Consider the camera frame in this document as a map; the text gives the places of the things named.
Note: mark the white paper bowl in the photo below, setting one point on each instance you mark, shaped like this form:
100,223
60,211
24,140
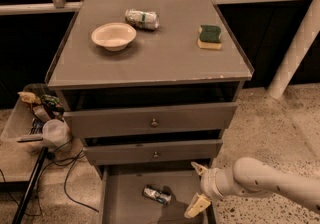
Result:
114,36

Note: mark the grey middle drawer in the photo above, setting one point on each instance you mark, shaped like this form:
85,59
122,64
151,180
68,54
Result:
153,152

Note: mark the black pole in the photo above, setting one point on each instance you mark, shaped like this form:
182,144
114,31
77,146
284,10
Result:
30,186

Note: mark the colourful snack bag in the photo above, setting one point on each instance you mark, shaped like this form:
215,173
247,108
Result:
52,102

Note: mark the silver green can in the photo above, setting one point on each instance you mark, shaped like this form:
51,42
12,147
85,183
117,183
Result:
142,19

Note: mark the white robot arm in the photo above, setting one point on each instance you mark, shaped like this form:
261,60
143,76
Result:
273,143

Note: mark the green yellow sponge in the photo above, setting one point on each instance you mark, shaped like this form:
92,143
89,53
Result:
209,37

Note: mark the silver blue redbull can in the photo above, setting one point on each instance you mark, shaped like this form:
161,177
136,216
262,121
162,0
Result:
157,195

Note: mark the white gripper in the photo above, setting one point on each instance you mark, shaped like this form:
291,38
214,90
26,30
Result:
207,181

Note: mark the grey top drawer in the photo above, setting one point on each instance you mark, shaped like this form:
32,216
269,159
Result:
150,120

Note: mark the clear plastic cup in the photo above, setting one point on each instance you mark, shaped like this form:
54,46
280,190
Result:
56,131

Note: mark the grey drawer cabinet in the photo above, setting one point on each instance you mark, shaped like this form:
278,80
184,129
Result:
161,68

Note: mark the clear plastic bin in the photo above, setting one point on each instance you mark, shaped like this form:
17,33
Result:
24,126

